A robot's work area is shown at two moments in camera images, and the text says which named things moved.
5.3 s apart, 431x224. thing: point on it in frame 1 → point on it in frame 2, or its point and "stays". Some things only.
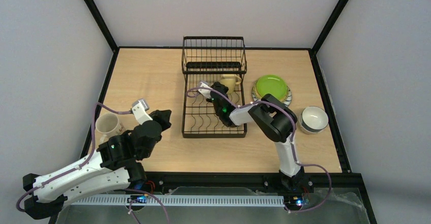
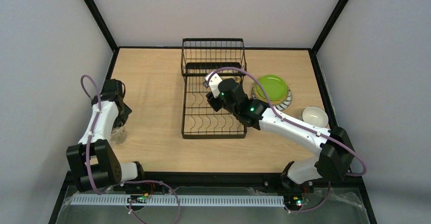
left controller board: x=137 y=199 stays
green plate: x=272 y=84 stays
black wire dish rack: x=214 y=74 stays
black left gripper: x=160 y=118 → x=122 y=114
